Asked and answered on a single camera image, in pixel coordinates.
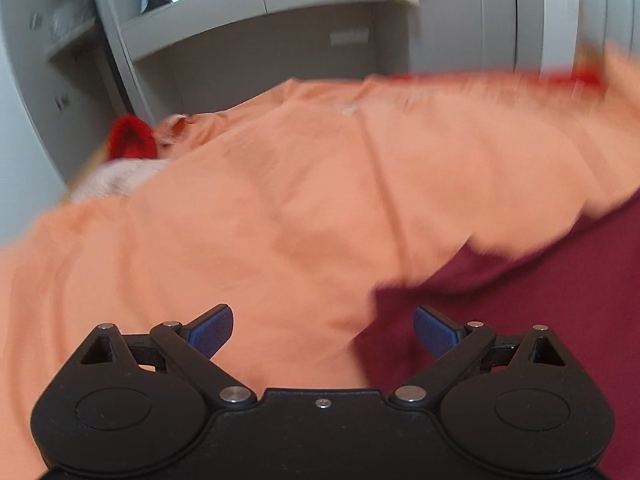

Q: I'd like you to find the dark red long-sleeve sweater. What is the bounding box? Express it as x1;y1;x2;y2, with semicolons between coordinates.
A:
354;196;639;479

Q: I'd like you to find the orange duvet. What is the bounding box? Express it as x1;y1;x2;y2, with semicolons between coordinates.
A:
1;48;639;479

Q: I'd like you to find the floral patterned fabric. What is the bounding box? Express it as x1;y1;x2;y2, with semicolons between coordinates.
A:
67;158;169;204

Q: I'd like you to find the red plush item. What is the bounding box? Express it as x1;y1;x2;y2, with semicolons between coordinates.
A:
107;114;157;160

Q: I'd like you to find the red bed sheet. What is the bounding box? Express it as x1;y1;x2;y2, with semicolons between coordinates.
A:
388;67;606;89

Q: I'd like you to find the grey wardrobe cabinet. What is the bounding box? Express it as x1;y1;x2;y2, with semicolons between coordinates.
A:
0;0;126;183

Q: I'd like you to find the grey window bench desk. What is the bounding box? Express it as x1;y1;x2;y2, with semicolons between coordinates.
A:
96;0;579;124

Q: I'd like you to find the white wall socket plate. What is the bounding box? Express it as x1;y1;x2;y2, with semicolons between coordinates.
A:
330;27;370;47

